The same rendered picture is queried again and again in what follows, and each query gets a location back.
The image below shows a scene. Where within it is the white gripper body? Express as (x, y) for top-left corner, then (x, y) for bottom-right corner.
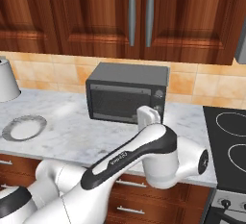
(136, 105), (162, 132)

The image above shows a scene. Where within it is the toaster oven glass door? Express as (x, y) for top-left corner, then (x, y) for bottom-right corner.
(88, 83), (153, 123)

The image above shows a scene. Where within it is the dark grey toaster oven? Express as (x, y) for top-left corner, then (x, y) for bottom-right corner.
(85, 62), (171, 126)

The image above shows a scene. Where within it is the brown wooden cupboard door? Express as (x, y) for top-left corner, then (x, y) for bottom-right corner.
(59, 0), (142, 60)
(0, 0), (61, 55)
(140, 0), (246, 66)

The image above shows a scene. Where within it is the black oven knob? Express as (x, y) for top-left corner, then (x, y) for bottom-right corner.
(220, 198), (233, 210)

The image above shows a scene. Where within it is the grey rimmed white plate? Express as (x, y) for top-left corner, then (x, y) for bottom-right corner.
(1, 114), (48, 142)

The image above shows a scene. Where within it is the grey oven front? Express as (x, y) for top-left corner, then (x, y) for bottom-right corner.
(204, 188), (246, 224)

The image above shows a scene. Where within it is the black hob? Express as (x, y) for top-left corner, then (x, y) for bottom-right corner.
(202, 105), (246, 194)

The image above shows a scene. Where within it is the brown wooden drawer front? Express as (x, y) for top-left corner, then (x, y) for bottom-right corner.
(0, 153), (45, 179)
(0, 174), (37, 191)
(110, 172), (213, 203)
(105, 197), (209, 224)

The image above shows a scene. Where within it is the grey range hood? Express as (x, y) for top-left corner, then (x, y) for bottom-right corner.
(234, 18), (246, 65)

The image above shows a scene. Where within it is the white conical container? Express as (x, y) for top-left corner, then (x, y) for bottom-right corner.
(0, 58), (22, 104)

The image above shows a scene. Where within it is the toaster oven door handle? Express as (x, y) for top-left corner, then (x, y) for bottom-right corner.
(89, 84), (152, 95)

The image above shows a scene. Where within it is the grey cupboard door handle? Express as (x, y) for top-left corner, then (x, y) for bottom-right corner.
(128, 0), (137, 47)
(145, 0), (156, 48)

